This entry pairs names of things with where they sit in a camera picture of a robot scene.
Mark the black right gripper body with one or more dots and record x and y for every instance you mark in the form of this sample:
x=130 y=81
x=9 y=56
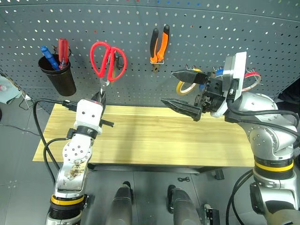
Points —
x=214 y=93

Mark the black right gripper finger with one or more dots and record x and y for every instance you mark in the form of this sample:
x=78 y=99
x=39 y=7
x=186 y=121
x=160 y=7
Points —
x=185 y=108
x=189 y=77

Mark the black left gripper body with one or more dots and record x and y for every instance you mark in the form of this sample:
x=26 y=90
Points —
x=106 y=122

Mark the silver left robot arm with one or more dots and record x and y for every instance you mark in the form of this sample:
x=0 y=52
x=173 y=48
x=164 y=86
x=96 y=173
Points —
x=76 y=152

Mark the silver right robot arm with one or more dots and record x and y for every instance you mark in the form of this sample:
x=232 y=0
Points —
x=269 y=140

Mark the yellow tape roll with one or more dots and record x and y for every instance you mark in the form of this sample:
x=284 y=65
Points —
x=178 y=88

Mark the black pegboard cup holder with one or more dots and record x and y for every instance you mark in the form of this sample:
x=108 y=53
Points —
x=63 y=82

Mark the black pegboard hook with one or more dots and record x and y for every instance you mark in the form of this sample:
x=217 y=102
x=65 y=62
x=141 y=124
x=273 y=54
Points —
x=120 y=61

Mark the red tape roll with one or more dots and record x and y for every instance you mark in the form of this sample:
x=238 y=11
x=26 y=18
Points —
x=252 y=74

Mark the grey metal pegboard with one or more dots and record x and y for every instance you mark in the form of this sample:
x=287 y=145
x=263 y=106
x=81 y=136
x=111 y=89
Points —
x=140 y=35

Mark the orange and black pliers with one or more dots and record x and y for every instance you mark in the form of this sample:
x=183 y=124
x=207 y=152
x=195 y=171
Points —
x=164 y=44

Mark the blue marker pen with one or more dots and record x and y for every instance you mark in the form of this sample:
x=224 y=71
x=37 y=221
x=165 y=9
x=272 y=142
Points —
x=48 y=54

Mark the small black floor tie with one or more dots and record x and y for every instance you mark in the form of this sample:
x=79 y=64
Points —
x=183 y=179

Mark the dark rounded shape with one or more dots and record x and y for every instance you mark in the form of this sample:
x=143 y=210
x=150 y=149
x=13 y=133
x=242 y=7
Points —
x=182 y=206
x=122 y=206

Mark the grey green cloth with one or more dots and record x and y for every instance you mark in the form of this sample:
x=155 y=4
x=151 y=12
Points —
x=9 y=93

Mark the small black box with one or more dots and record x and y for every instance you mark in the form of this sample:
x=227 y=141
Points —
x=212 y=216

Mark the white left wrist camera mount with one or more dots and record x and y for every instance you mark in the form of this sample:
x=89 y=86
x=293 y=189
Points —
x=89 y=112

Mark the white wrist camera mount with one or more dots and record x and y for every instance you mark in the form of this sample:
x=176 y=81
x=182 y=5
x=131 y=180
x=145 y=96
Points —
x=240 y=65
x=89 y=112

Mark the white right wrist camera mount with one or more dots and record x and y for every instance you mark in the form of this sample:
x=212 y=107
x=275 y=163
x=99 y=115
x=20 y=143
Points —
x=240 y=65

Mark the black table base frame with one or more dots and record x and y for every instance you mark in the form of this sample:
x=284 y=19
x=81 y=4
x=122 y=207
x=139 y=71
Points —
x=140 y=168

